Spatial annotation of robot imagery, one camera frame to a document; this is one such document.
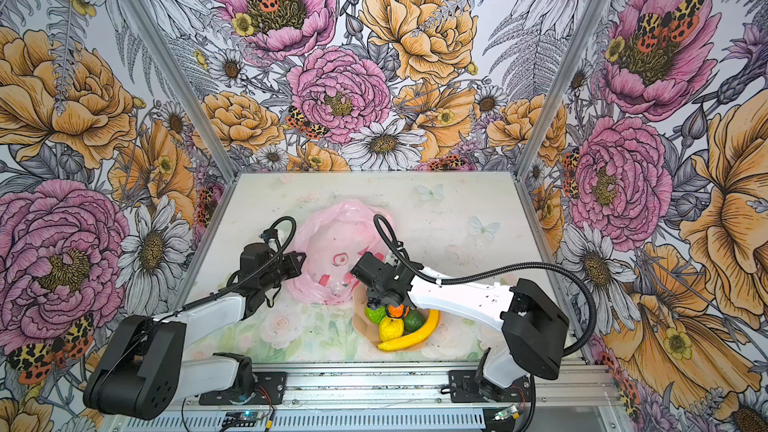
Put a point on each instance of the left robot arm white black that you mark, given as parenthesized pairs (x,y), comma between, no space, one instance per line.
(143,369)

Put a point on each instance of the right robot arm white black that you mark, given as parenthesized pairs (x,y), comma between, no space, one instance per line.
(533,327)

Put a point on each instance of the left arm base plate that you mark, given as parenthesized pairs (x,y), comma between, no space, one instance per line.
(267,388)

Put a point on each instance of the pink scalloped bowl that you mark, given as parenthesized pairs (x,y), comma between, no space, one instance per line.
(369,330)

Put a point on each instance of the pink plastic bag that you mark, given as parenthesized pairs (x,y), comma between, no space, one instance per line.
(333,240)

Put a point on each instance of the orange fake fruit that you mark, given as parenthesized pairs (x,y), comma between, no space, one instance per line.
(397,312)

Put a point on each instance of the white vented cable duct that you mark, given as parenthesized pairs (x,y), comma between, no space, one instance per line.
(349,420)

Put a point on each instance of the yellow fake lemon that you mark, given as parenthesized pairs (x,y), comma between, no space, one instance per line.
(390,329)

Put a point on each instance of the circuit board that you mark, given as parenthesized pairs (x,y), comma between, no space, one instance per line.
(508,413)
(245,418)

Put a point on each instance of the yellow fake banana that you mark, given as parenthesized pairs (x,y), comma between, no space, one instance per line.
(414,338)

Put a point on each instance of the right circuit board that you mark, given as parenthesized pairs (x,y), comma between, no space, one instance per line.
(508,413)

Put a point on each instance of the dark green fake fruit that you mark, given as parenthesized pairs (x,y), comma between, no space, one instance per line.
(413,321)

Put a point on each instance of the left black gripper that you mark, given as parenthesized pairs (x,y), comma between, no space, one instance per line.
(290,259)

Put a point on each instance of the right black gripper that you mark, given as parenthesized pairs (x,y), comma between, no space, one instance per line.
(372,293)

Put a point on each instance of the left circuit board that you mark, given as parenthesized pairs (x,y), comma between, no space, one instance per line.
(245,418)

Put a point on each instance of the green fake lime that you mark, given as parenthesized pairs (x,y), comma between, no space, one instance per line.
(375,316)

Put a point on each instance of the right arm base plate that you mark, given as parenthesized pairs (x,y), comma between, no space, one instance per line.
(465,386)

